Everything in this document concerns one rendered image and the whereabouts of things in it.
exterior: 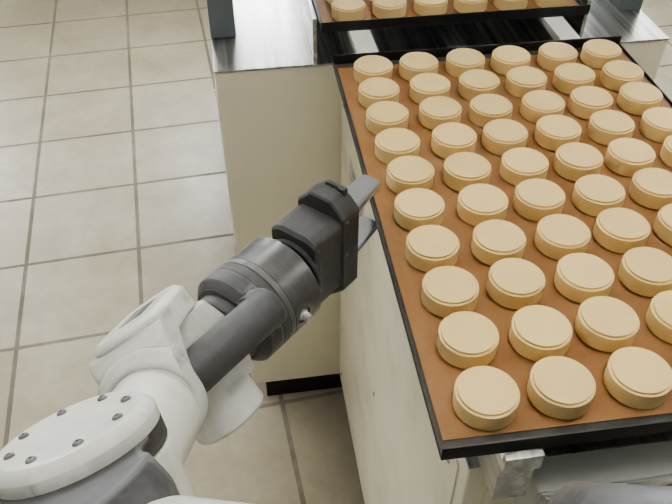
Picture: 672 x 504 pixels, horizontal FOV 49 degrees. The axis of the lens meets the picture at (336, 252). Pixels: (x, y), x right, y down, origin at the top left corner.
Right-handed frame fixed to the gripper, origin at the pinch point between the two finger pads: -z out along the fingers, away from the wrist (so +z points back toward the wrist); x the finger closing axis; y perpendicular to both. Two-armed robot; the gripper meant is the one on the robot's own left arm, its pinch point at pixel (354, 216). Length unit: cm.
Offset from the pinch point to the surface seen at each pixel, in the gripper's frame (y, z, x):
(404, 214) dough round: -4.6, -2.0, 1.2
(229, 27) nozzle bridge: 46, -30, -5
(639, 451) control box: -32.4, 3.6, -7.0
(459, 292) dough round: -14.3, 4.2, 1.4
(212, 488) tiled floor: 35, -1, -91
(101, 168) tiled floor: 140, -60, -91
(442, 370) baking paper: -16.9, 10.9, -0.7
